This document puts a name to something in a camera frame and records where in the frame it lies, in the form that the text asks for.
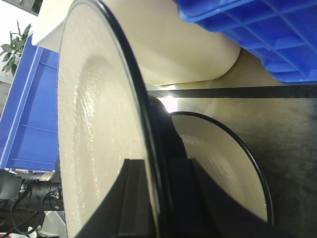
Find potted plant gold pot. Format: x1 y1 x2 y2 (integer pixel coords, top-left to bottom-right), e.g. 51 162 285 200
0 20 33 76

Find black tape strip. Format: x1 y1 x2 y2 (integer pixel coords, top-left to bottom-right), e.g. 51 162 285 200
149 84 317 99

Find cream plastic storage bin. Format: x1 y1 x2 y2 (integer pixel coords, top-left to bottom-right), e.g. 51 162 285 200
32 0 242 86

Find beige plate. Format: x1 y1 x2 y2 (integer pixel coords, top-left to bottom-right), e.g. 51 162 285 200
57 0 152 238
171 112 274 224

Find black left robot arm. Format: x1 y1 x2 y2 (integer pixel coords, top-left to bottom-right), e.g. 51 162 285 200
0 160 64 237

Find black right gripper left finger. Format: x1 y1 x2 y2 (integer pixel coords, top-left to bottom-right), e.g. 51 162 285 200
76 159 156 238

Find lower blue crate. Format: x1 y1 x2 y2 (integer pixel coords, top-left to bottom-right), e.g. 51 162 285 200
0 36 59 171

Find blue plastic crate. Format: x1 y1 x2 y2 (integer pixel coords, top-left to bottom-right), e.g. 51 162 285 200
176 0 317 83

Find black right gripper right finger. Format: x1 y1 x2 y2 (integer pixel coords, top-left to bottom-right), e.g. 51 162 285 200
158 156 317 238

